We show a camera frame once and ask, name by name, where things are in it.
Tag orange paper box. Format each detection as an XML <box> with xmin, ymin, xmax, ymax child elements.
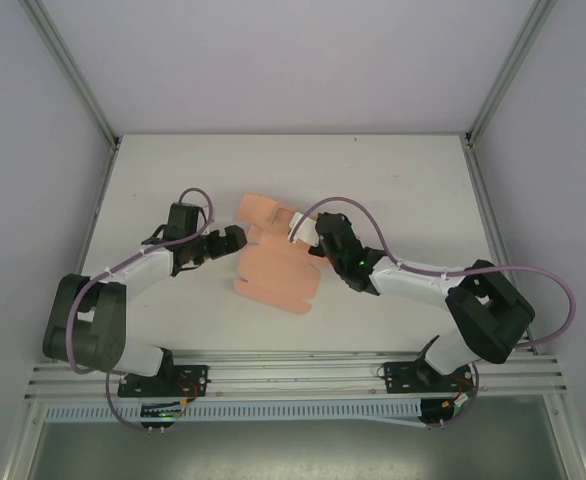
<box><xmin>232</xmin><ymin>192</ymin><xmax>330</xmax><ymax>318</ymax></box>

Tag black controller box green light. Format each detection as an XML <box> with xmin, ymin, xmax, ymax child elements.
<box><xmin>137</xmin><ymin>402</ymin><xmax>187</xmax><ymax>434</ymax></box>

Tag aluminium table side rail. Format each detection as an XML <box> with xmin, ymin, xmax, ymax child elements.
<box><xmin>74</xmin><ymin>144</ymin><xmax>120</xmax><ymax>274</ymax></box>
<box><xmin>463</xmin><ymin>142</ymin><xmax>542</xmax><ymax>357</ymax></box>

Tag aluminium mounting rail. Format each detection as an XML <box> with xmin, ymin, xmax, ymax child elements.
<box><xmin>21</xmin><ymin>348</ymin><xmax>570</xmax><ymax>402</ymax></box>

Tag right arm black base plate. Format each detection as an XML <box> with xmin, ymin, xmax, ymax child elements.
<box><xmin>381</xmin><ymin>358</ymin><xmax>475</xmax><ymax>397</ymax></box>

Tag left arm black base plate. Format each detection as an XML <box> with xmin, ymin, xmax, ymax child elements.
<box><xmin>117</xmin><ymin>363</ymin><xmax>210</xmax><ymax>399</ymax></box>

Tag white slotted cable duct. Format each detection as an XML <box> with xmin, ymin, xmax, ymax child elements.
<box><xmin>44</xmin><ymin>398</ymin><xmax>427</xmax><ymax>427</ymax></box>

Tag aluminium frame post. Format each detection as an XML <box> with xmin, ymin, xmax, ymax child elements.
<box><xmin>463</xmin><ymin>0</ymin><xmax>560</xmax><ymax>147</ymax></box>
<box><xmin>20</xmin><ymin>0</ymin><xmax>122</xmax><ymax>152</ymax></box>

